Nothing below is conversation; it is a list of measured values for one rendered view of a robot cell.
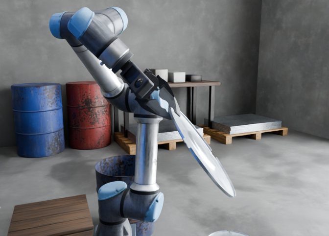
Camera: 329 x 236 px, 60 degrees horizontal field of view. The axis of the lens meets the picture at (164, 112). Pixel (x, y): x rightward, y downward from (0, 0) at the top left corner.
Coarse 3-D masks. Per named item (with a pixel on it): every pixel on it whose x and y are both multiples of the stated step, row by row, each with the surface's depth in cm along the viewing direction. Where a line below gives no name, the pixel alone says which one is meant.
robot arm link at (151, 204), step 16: (128, 96) 109; (144, 112) 107; (144, 128) 109; (144, 144) 109; (144, 160) 109; (144, 176) 109; (128, 192) 113; (144, 192) 108; (160, 192) 112; (128, 208) 109; (144, 208) 108; (160, 208) 113
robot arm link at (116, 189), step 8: (112, 184) 118; (120, 184) 117; (104, 192) 112; (112, 192) 111; (120, 192) 113; (104, 200) 112; (112, 200) 112; (120, 200) 111; (104, 208) 113; (112, 208) 112; (120, 208) 110; (104, 216) 113; (112, 216) 113; (120, 216) 113
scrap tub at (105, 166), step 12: (120, 156) 215; (132, 156) 216; (96, 168) 196; (108, 168) 210; (120, 168) 216; (132, 168) 217; (96, 180) 188; (108, 180) 178; (120, 180) 176; (132, 180) 177; (144, 228) 189
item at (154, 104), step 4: (152, 100) 74; (156, 100) 74; (148, 104) 74; (152, 104) 74; (156, 104) 74; (152, 108) 74; (156, 108) 74; (160, 108) 74; (164, 108) 76; (156, 112) 74; (160, 112) 74; (164, 112) 75; (160, 116) 75; (164, 116) 75; (168, 116) 75
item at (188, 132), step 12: (180, 120) 78; (180, 132) 66; (192, 132) 79; (192, 144) 71; (204, 144) 88; (204, 156) 71; (204, 168) 63; (216, 168) 79; (216, 180) 68; (228, 180) 83; (228, 192) 71
